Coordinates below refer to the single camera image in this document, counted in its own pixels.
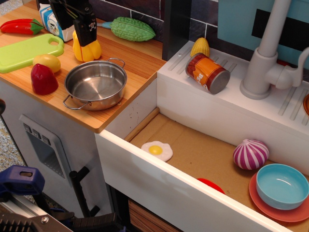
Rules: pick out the red toy object in sink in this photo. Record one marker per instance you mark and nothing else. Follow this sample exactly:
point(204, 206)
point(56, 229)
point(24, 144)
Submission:
point(211, 184)

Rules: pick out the green cutting board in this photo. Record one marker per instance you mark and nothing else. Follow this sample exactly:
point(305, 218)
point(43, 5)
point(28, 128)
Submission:
point(21, 54)

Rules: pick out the yellow toy corn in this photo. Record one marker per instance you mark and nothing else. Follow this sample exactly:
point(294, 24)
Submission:
point(200, 46)

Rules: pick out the light blue toy utensil handle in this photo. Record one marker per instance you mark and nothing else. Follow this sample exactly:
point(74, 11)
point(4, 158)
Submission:
point(106, 25)

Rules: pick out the white milk carton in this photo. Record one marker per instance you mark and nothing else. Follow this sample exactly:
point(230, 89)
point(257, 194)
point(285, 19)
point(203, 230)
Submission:
point(51, 24)

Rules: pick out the black oven door handle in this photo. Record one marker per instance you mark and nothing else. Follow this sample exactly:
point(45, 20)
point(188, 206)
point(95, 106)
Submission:
point(76, 177)

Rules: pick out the purple striped toy onion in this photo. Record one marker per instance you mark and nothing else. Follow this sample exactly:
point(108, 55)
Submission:
point(250, 154)

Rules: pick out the orange object at right edge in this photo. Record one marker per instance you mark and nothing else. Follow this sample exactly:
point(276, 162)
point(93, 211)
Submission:
point(306, 104)

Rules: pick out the red toy pepper piece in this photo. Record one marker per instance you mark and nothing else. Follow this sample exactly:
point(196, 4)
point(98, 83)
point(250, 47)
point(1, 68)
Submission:
point(43, 80)

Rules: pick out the stainless steel pot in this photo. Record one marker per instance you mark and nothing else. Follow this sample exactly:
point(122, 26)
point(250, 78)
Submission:
point(95, 85)

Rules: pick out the grey toy faucet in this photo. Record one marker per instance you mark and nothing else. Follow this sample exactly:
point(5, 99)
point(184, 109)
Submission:
point(263, 70)

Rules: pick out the light blue bowl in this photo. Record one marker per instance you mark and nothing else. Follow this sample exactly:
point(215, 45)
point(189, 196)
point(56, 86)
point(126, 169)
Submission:
point(281, 186)

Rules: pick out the red toy chili pepper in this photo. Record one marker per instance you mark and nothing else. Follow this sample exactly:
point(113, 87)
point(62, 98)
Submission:
point(22, 26)

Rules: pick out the coral pink plate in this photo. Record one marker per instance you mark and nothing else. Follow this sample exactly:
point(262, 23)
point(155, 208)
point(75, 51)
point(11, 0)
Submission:
point(295, 215)

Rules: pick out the green toy bitter gourd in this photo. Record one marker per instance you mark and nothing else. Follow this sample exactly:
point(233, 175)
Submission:
point(132, 29)

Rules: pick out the blue clamp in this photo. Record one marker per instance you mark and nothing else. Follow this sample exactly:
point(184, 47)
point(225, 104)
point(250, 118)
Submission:
point(21, 180)

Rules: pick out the grey oven control panel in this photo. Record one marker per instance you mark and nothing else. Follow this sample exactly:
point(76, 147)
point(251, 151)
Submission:
point(48, 148)

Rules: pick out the orange brown food can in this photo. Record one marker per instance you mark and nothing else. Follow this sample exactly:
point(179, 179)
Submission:
point(207, 73)

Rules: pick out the toy fried egg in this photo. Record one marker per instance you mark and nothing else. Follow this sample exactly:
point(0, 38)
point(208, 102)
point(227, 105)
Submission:
point(158, 149)

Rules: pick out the yellow toy bell pepper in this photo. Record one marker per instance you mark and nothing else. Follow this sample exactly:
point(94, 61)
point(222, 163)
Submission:
point(86, 53)

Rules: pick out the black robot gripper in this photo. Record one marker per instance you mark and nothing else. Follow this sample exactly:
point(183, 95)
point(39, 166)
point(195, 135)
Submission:
point(78, 13)

